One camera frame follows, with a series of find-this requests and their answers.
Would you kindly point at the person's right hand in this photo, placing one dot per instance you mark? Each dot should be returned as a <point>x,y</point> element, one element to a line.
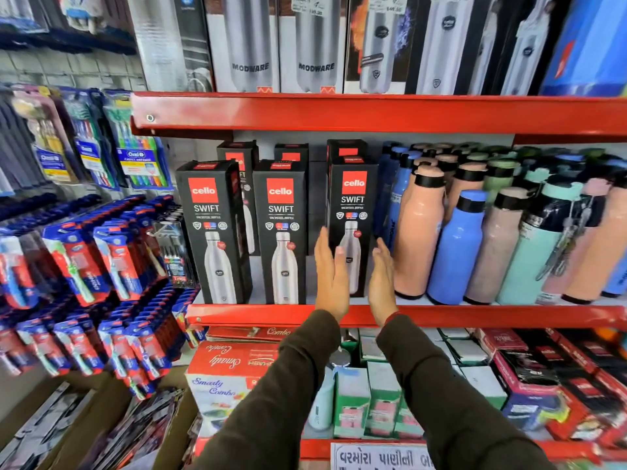
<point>383,293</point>

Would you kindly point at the person's left hand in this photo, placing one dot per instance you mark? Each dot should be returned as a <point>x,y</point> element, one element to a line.
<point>333,288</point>

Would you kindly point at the group of black boxes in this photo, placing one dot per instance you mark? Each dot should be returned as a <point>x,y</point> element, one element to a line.
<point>281,239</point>

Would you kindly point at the red metal shelf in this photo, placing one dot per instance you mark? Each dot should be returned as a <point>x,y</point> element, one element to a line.
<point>343,112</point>
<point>490,316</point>
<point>318,447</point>

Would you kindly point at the person's right forearm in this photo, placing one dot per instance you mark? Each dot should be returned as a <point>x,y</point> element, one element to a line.
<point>441,401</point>

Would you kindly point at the person's left forearm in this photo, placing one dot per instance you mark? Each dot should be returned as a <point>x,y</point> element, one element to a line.
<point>274,406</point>

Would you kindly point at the stack of white green boxes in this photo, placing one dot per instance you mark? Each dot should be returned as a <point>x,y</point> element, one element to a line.
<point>382,396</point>

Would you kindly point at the stack of red black boxes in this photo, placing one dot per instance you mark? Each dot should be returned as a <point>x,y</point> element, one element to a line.
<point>553,381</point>

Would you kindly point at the red wrist thread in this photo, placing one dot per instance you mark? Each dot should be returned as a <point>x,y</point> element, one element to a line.
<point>392,317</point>

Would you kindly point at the row of colourful bottles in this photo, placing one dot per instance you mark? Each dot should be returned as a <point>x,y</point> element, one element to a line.
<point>455,254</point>

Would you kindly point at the flat red box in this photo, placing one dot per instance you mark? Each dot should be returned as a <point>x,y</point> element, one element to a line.
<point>250,333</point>

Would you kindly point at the white plastic bottle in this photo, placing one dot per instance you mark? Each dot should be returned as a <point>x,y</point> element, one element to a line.
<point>322,401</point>

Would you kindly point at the red white combo box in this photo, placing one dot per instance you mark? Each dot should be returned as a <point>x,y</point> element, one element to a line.
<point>230,362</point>

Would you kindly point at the stack of black toothbrush packs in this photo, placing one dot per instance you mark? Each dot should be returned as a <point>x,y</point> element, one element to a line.
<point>176,249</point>

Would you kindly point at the white printed sign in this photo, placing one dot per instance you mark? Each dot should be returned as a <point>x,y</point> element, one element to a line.
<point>377,457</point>

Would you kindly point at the multicolour toothbrush pack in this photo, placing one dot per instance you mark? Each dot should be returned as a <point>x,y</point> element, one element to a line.
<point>139,156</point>

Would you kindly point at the rack of blue red toothbrush packs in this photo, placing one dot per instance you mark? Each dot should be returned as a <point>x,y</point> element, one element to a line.
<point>98,288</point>

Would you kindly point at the white steel bottle box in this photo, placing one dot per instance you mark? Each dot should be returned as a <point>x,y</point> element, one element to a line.
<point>247,43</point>
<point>316,48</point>

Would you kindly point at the black box white bottle print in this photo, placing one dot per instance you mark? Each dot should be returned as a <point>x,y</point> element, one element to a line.
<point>443,48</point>
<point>526,53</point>

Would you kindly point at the brown cardboard box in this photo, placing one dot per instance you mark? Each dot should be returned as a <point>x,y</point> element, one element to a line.
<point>103,416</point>

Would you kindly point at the blue toothbrush pack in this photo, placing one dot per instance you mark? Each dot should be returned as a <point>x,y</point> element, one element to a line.
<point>90,146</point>

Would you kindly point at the silver grey bottle box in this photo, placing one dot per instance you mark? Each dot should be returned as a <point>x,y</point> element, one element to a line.
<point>161,39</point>

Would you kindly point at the pile of dark packets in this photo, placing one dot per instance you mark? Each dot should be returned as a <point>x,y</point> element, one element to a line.
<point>44,425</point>

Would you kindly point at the pink toothbrush pack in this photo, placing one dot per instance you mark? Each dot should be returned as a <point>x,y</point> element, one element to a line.
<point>46,137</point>

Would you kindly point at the blue box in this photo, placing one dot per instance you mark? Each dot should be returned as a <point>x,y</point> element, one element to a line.
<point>592,43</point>

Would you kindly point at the row of clear toothbrush packs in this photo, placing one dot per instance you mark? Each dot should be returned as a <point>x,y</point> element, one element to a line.
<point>14,151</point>

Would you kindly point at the row of hanging dental packs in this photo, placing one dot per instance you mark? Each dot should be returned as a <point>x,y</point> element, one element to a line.
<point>83,14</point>

